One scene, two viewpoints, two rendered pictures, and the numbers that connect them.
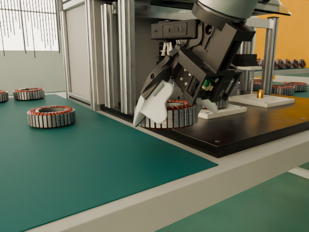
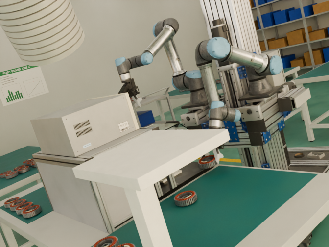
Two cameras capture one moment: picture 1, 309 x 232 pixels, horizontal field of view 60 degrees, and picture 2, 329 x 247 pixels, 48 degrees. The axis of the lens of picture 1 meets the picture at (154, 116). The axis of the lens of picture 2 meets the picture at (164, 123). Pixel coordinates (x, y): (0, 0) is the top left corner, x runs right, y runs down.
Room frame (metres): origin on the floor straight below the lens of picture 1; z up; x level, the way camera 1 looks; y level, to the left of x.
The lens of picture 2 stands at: (0.71, 1.94, 1.48)
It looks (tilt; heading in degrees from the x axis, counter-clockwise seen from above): 11 degrees down; 268
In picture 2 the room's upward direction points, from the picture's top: 16 degrees counter-clockwise
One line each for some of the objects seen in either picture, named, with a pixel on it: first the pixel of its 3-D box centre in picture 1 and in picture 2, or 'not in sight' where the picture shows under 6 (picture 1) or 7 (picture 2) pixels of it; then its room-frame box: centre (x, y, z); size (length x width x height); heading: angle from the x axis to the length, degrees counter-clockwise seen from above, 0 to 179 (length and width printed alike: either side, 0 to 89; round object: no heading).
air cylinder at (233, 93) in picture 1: (225, 88); not in sight; (0.98, -0.26, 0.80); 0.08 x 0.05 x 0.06; 125
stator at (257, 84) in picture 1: (248, 85); not in sight; (1.30, -0.46, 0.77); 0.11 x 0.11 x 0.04
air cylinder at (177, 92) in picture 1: (173, 94); not in sight; (0.84, -0.06, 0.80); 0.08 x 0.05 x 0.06; 125
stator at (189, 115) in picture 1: (166, 113); (208, 161); (0.46, -0.02, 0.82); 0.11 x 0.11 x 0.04
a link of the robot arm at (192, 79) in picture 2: not in sight; (194, 79); (0.30, -0.78, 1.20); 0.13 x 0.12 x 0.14; 126
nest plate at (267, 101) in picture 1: (260, 99); not in sight; (0.86, -0.34, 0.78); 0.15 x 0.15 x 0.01; 35
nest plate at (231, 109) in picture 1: (206, 107); (164, 175); (0.72, -0.14, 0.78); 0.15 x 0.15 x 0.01; 35
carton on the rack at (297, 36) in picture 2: not in sight; (299, 36); (-2.91, -5.89, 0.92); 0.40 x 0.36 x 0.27; 33
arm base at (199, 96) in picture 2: not in sight; (199, 94); (0.30, -0.78, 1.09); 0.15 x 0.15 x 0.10
